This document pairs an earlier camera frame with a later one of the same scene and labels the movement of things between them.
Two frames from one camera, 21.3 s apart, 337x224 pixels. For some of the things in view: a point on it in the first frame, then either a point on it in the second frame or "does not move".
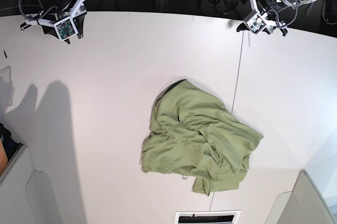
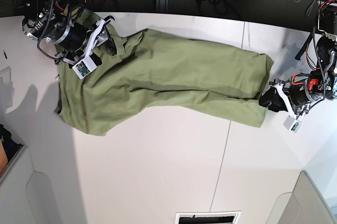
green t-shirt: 194,133 to 154,72
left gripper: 55,1 to 77,43
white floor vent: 226,216 does not move
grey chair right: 304,204 does not move
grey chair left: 26,195 does not move
